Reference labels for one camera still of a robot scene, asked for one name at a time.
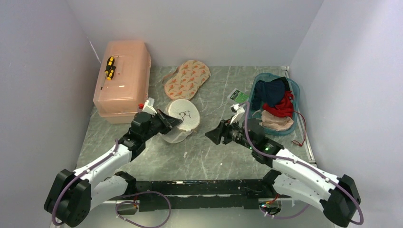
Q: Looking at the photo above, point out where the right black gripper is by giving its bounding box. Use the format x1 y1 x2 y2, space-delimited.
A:
205 115 255 150

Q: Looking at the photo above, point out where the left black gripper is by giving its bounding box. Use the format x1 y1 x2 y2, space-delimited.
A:
143 109 182 142

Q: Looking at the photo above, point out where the white mesh laundry bag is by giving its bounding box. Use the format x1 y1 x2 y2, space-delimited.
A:
161 99 201 143

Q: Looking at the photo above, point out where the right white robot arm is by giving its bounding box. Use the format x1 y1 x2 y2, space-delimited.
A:
205 120 364 228

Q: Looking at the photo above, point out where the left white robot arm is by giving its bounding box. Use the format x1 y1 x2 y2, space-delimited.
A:
44 110 183 228

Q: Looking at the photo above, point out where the green white small box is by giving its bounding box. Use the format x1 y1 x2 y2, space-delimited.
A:
227 88 249 105

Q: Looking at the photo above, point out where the patterned beige oven mitt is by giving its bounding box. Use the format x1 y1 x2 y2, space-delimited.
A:
163 60 211 100

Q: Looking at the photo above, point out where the pink plastic storage box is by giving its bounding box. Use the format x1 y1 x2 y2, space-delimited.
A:
93 40 151 124

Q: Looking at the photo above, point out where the beige pink cloth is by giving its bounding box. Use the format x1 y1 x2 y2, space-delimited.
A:
260 110 294 132

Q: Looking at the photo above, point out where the teal plastic basket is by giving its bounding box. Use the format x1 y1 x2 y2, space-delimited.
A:
248 73 300 136

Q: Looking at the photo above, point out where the navy blue cloth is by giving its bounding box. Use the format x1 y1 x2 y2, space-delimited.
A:
250 77 290 110

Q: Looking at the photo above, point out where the red cloth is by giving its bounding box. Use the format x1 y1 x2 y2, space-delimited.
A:
263 91 294 118

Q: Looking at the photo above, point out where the yellow black screwdriver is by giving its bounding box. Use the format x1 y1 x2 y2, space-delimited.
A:
100 66 116 90
105 56 115 73

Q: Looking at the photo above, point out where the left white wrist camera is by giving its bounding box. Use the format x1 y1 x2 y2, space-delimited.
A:
138 97 157 115

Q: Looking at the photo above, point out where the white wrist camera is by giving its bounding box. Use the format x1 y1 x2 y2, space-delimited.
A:
138 97 157 115
230 103 245 124

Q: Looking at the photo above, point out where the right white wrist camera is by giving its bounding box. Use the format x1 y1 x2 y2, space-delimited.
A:
230 103 245 124

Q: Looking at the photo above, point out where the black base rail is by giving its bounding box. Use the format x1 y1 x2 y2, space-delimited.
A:
112 179 290 212

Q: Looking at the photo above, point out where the red thin wire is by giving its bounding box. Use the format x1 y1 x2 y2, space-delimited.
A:
292 111 307 147

